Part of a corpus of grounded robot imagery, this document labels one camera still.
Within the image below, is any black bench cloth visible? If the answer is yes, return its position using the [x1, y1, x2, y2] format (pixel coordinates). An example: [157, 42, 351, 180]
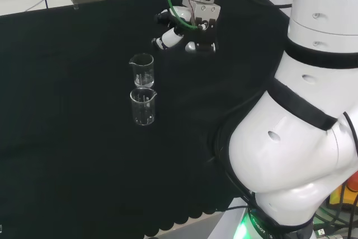
[0, 0, 293, 238]

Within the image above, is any black looped cable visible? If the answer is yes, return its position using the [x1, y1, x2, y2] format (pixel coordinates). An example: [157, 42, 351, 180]
[313, 207, 358, 239]

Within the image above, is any clear glass beaker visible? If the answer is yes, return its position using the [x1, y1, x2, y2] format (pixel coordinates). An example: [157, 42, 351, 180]
[129, 87, 158, 126]
[128, 53, 155, 88]

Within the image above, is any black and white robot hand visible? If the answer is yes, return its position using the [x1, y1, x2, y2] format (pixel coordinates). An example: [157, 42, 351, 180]
[152, 1, 222, 54]

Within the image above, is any green cable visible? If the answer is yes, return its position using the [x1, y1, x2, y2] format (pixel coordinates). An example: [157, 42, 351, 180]
[163, 0, 200, 30]

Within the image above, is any yellow stop button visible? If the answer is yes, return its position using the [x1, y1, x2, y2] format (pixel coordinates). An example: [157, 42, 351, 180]
[329, 169, 358, 214]

